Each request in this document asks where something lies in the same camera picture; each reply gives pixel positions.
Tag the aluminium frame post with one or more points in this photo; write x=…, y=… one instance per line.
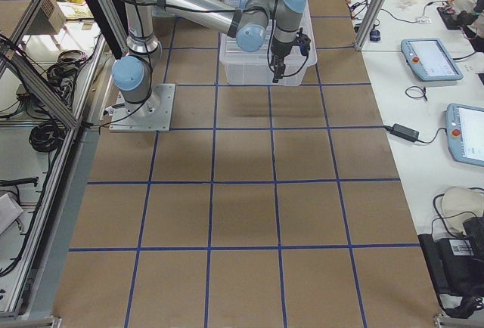
x=367, y=23

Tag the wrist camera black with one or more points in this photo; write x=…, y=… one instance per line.
x=303, y=42

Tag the black power adapter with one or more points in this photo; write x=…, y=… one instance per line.
x=402, y=132

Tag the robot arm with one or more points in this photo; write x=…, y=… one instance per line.
x=245, y=23

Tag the aluminium side frame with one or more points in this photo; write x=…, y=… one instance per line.
x=45, y=82

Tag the black bag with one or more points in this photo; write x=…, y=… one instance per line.
x=456, y=267

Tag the teach pendant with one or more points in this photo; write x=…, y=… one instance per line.
x=429, y=60
x=464, y=131

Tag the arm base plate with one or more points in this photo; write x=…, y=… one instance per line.
x=154, y=116

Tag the upper teach pendant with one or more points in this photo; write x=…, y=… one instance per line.
x=429, y=60

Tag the clear plastic storage box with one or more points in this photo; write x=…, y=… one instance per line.
x=251, y=68

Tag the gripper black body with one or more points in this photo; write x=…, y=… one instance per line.
x=280, y=47

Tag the lower teach pendant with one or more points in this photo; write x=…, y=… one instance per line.
x=464, y=131

